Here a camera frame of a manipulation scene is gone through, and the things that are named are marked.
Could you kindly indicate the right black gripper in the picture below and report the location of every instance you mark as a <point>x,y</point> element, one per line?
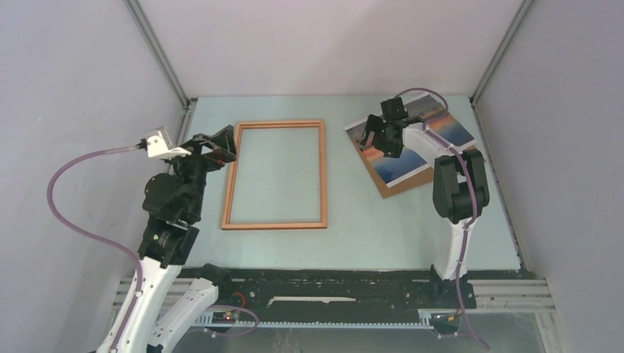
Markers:
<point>374,124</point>

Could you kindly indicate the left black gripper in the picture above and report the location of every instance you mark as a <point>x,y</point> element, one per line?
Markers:
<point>223,143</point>

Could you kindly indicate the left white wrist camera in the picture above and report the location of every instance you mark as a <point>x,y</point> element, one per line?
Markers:
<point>159,145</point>

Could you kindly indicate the left corner aluminium post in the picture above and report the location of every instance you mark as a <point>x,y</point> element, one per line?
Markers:
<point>145,28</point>

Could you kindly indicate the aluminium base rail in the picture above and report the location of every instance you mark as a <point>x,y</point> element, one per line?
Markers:
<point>492,296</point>

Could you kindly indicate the wooden picture frame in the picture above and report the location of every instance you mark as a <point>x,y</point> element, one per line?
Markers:
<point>228,225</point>

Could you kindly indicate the right corner aluminium post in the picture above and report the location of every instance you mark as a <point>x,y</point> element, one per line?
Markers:
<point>504,45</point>

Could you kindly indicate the brown cardboard backing board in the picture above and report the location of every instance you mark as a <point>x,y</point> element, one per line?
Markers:
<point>392,176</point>

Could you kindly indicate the corner aluminium post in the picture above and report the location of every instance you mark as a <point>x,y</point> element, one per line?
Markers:
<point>145,28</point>
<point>504,45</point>

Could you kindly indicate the sunset photo print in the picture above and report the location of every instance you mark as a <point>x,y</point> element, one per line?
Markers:
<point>447,126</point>

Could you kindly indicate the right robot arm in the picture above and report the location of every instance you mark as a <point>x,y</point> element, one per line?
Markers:
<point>460,187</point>

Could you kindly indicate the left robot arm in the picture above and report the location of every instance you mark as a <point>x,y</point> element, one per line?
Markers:
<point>173,201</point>

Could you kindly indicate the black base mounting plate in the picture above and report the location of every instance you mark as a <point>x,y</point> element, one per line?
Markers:
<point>335,296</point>

